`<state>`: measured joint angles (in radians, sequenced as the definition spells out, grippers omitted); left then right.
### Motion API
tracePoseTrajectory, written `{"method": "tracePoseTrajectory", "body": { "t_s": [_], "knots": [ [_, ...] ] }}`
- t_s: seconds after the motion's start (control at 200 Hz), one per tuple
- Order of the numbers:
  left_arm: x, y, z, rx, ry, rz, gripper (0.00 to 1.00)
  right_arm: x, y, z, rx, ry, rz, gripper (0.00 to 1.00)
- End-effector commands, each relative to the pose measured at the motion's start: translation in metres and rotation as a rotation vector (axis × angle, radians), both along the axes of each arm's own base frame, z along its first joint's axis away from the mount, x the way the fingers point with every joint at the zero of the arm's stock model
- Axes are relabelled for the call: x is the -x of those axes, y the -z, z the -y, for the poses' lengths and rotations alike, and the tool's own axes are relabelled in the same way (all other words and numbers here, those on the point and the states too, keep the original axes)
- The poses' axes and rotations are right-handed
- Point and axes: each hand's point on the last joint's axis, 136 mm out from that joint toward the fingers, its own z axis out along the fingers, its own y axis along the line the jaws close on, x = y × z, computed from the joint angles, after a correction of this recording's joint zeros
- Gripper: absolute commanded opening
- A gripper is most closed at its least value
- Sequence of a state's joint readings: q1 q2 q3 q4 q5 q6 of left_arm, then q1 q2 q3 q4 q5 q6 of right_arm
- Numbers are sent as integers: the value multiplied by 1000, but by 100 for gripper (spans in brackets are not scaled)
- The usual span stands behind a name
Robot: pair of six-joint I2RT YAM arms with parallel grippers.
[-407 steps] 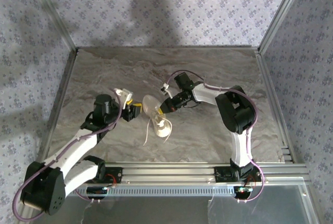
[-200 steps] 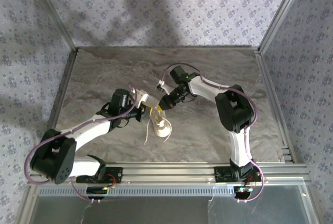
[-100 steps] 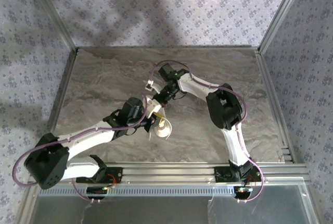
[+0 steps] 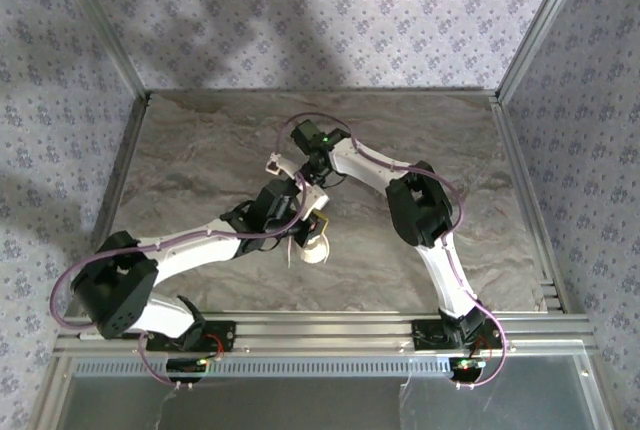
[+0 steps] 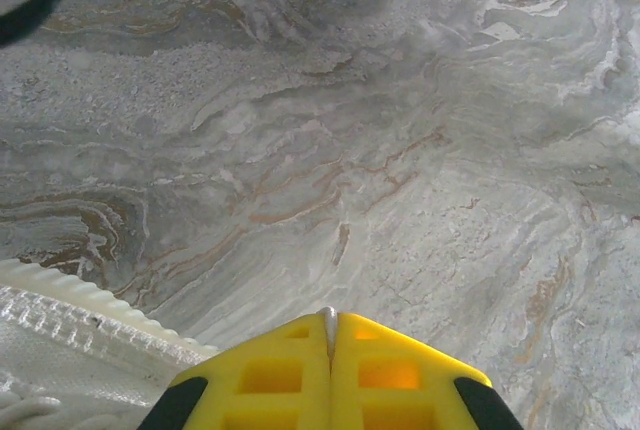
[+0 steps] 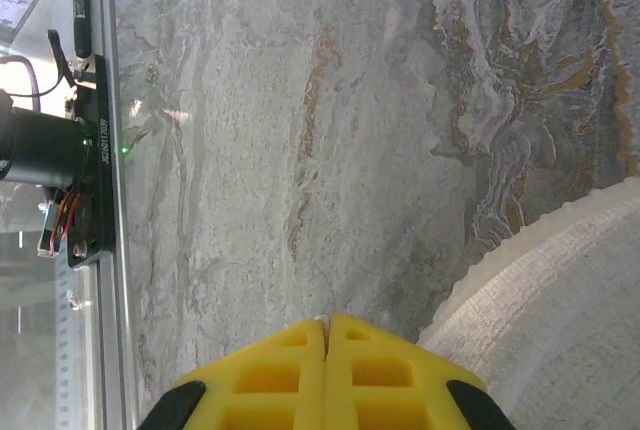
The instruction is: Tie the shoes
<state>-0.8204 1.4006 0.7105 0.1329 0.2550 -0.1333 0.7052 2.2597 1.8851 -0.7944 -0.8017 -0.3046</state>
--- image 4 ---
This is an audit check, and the aluminium frame short post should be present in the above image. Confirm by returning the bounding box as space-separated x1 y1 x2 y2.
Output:
29 354 69 430
582 349 619 430

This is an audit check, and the left controller board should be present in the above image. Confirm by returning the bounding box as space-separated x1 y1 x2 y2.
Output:
167 357 210 384

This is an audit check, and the controller board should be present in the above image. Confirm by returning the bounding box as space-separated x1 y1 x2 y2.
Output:
448 357 487 382
167 357 210 384

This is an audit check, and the aluminium frame side rail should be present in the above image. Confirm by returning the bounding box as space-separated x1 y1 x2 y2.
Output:
59 94 154 324
489 97 571 314

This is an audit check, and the grey slotted cable duct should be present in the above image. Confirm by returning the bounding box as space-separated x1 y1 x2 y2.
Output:
74 357 451 377

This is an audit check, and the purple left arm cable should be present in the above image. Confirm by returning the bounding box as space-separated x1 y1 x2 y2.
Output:
49 172 309 391

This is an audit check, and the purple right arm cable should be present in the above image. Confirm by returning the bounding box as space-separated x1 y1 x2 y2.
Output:
276 112 509 391

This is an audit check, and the right controller board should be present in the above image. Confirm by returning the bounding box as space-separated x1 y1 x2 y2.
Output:
448 357 487 382

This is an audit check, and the beige shoe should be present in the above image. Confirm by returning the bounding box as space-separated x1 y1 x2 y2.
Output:
299 229 333 265

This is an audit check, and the aluminium frame corner post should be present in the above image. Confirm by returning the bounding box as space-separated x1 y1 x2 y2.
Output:
52 0 154 101
494 0 596 101

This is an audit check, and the wide aluminium base rail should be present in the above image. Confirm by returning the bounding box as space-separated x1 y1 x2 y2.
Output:
52 312 599 359

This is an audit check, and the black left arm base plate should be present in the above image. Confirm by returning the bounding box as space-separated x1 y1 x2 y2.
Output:
144 319 236 352

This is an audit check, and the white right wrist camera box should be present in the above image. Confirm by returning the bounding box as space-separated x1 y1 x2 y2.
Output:
266 151 304 176

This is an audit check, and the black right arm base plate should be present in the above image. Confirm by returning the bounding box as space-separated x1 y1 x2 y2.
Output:
412 319 501 352

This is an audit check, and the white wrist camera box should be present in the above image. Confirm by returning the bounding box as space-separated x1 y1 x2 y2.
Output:
294 183 331 212
266 151 304 176

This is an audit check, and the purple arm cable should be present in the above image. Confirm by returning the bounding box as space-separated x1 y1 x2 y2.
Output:
276 112 509 391
49 172 309 391

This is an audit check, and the clear acrylic panel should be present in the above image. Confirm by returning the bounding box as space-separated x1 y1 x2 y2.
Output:
62 374 601 430

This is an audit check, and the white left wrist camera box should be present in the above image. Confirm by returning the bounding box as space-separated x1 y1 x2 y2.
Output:
294 183 331 212

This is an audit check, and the aluminium frame thin rail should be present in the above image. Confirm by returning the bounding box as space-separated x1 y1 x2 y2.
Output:
147 87 501 99

